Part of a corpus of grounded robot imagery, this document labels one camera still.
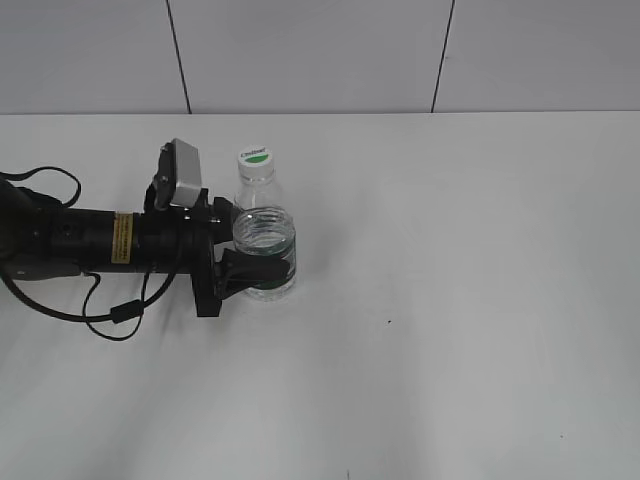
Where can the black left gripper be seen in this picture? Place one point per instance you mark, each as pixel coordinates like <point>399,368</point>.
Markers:
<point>180,241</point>

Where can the clear cestbon water bottle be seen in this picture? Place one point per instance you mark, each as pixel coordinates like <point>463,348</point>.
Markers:
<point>265,228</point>

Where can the white green bottle cap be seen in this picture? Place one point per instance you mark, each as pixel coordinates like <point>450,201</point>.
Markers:
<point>255,162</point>

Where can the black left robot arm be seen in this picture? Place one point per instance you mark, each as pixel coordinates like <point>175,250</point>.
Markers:
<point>42,239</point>

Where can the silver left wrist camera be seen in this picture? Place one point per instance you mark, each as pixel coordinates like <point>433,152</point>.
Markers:
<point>178,180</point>

